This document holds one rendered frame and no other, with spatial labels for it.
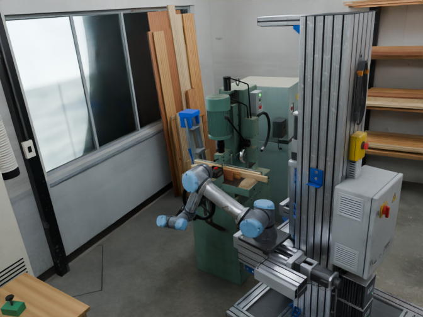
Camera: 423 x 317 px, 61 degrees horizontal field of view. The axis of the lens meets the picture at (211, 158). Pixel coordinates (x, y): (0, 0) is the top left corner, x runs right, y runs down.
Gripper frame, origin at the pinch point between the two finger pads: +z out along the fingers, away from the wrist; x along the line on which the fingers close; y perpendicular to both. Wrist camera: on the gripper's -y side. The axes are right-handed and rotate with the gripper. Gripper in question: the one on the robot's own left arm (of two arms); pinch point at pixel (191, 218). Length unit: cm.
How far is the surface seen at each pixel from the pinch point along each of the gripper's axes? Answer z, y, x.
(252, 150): 29, -59, 22
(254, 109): 25, -91, 18
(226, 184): 10.4, -29.6, 16.4
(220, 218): 25.7, -2.9, 9.6
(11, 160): -78, -13, -107
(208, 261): 49, 38, -6
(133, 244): 54, 50, -94
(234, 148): 23, -58, 10
